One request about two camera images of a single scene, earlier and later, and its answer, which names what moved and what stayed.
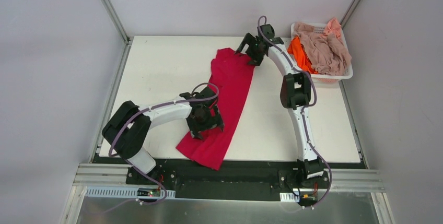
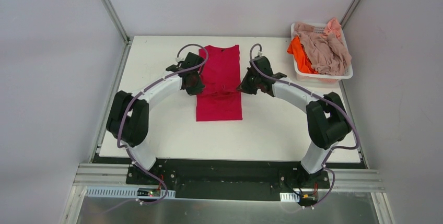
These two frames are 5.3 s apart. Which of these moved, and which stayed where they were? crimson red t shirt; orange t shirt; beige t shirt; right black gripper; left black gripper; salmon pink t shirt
Moved: right black gripper; left black gripper; crimson red t shirt
Stayed: beige t shirt; orange t shirt; salmon pink t shirt
